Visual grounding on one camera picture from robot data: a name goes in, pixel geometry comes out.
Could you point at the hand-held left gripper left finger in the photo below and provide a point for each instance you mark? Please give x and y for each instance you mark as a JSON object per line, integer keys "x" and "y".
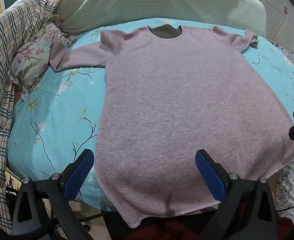
{"x": 78, "y": 175}

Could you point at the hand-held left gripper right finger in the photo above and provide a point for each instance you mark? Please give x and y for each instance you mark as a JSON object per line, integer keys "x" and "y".
{"x": 209, "y": 177}

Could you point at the pink knit sweater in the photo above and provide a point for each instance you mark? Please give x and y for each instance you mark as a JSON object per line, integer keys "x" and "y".
{"x": 187, "y": 105}

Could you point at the white floral mattress cover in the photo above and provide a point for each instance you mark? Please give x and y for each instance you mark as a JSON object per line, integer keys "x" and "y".
{"x": 287, "y": 192}

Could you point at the dark red cloth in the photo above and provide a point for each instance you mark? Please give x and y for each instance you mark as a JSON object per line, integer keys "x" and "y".
{"x": 177, "y": 230}

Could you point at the turquoise floral bed sheet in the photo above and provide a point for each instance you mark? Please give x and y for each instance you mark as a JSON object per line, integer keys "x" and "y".
{"x": 57, "y": 105}

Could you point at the plaid checked blanket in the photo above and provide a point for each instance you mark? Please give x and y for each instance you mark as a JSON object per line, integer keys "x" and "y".
{"x": 2, "y": 80}

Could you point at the pink floral ruffled pillow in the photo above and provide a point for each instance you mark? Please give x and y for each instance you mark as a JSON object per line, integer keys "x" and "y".
{"x": 29, "y": 55}

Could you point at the grey-green striped bolster pillow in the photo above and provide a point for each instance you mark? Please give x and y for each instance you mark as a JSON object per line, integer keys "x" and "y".
{"x": 149, "y": 2}

